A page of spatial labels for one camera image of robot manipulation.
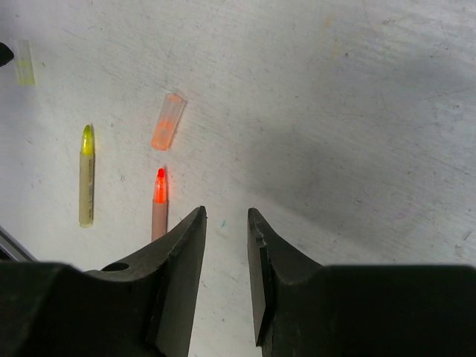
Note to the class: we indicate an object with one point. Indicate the clear orange pen cap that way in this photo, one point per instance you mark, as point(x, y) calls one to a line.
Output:
point(168, 120)

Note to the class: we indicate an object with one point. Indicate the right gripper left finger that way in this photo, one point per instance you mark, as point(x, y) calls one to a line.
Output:
point(140, 305)

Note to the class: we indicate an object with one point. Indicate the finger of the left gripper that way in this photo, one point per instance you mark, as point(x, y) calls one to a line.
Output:
point(6, 55)

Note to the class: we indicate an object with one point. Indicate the thin orange highlighter pen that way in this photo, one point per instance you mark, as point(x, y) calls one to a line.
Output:
point(159, 205)

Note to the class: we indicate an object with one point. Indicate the clear yellow pen cap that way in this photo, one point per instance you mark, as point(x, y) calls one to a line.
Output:
point(23, 62)

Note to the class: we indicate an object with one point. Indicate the aluminium frame rails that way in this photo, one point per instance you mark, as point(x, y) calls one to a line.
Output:
point(12, 249)

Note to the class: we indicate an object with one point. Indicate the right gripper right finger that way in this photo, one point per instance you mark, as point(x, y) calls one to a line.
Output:
point(302, 308)

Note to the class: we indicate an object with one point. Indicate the thin yellow highlighter pen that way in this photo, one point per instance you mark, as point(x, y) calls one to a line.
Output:
point(86, 180)

